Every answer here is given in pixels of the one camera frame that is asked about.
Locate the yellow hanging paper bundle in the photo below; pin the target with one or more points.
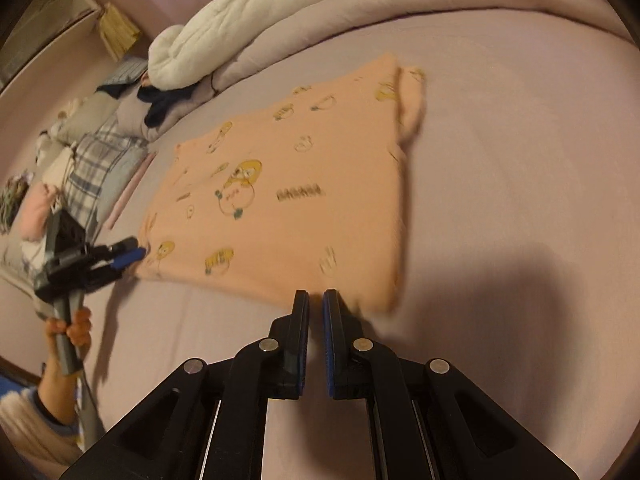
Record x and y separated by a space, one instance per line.
119 30

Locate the pink garment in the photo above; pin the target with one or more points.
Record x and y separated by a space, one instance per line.
39 210

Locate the person's left forearm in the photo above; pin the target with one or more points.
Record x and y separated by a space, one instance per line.
55 395

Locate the blue striped cloth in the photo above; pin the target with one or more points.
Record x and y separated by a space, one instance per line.
125 74

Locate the white fluffy blanket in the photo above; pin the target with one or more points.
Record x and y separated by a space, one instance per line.
240 15

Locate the folded pink cloth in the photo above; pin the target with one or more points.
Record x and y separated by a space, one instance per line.
127 192

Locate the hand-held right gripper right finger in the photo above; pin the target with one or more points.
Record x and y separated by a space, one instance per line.
328 330

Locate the bed with lilac sheet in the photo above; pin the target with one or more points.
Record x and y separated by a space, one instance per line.
500 185

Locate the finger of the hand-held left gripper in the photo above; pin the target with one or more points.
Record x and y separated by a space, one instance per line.
112 249
127 258

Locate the dark navy garment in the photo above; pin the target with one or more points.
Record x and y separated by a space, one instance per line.
160 107

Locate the person's left hand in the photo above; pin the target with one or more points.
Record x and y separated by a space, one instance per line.
79 330

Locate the peach printed long-sleeve shirt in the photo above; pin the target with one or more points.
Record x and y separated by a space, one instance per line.
310 185

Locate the grey duvet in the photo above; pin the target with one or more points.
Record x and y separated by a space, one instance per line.
450 10

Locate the grey pillow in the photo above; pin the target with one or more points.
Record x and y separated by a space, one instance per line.
85 120

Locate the curved white shelf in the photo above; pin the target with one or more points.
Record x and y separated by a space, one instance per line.
40 25

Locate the plaid cloth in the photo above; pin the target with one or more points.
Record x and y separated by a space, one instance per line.
102 170

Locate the green patterned cloth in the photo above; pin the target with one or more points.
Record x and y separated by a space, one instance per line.
12 200

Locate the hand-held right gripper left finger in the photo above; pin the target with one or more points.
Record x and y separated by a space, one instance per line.
300 320

